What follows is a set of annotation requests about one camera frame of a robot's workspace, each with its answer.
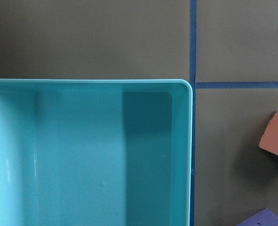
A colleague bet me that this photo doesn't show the teal plastic bin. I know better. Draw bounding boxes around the teal plastic bin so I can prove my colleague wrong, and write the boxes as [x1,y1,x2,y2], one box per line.
[0,79,192,226]

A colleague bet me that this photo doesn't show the purple foam block left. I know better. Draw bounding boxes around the purple foam block left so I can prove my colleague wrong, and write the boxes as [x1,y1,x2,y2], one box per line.
[237,209,278,226]

